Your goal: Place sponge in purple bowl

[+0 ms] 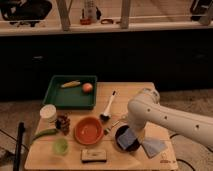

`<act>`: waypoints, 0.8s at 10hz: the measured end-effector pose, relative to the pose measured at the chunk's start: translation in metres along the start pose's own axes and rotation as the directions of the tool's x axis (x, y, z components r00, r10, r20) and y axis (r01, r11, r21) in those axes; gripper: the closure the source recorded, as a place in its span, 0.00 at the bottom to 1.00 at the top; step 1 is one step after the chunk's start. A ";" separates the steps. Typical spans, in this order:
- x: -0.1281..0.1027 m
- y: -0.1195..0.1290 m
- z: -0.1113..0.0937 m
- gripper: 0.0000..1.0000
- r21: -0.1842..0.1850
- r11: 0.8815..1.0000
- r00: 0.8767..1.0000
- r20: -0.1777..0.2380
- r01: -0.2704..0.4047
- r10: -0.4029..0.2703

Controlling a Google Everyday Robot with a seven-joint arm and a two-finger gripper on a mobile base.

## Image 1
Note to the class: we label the white bottle on shelf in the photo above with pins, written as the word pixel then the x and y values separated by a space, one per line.
pixel 90 10

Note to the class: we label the white round container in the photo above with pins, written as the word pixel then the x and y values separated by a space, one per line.
pixel 48 113

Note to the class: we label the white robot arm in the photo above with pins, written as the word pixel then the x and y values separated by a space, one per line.
pixel 144 107

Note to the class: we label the small green cup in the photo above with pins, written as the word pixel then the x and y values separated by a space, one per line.
pixel 60 146

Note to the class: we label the orange peach fruit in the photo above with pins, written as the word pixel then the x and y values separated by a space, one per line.
pixel 87 87

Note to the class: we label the wooden block eraser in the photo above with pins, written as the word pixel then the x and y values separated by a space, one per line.
pixel 93 155

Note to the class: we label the orange bowl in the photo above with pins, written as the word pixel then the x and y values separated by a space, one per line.
pixel 88 131

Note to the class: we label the dark purple bowl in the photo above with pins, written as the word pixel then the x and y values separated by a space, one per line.
pixel 120 131

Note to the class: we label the green plastic tray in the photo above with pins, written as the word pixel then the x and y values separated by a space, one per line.
pixel 72 97

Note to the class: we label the white dish brush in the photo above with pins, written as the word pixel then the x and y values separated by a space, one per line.
pixel 105 116

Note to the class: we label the black office chair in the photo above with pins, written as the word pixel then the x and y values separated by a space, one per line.
pixel 30 12

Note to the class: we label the green chili pepper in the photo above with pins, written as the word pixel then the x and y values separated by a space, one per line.
pixel 45 132

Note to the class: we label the black pole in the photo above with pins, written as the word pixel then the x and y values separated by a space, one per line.
pixel 18 148

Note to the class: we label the blue sponge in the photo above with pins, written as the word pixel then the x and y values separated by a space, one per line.
pixel 126 139

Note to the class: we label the blue-grey cloth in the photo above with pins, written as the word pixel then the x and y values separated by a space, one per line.
pixel 153 146

